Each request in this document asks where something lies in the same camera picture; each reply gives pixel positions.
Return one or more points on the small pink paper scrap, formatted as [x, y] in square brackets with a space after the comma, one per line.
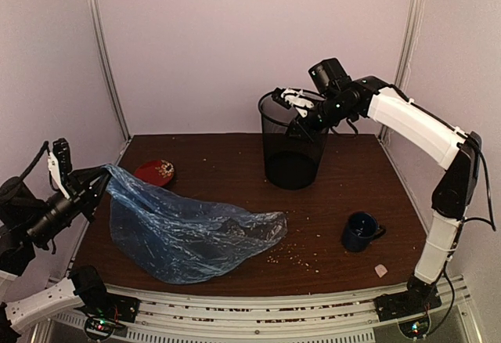
[380, 270]

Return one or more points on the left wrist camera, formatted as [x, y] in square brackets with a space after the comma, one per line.
[59, 166]

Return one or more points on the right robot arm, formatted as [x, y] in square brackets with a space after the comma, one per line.
[455, 151]

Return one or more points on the right aluminium corner post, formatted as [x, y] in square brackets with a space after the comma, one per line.
[412, 32]

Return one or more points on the black mesh trash bin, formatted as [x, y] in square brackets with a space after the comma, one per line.
[291, 163]

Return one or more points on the left aluminium corner post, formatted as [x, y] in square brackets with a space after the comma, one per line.
[105, 64]

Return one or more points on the red floral plate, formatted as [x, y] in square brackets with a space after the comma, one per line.
[157, 172]

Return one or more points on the aluminium corner post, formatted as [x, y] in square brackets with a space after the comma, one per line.
[412, 32]
[105, 64]

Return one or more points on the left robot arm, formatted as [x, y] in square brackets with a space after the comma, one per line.
[29, 223]

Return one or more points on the dark blue mug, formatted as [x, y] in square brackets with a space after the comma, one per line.
[360, 230]

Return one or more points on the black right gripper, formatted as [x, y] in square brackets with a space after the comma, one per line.
[306, 132]

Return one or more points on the blue plastic trash bag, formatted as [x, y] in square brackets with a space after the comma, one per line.
[180, 240]

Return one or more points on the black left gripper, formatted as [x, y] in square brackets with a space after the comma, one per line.
[81, 193]

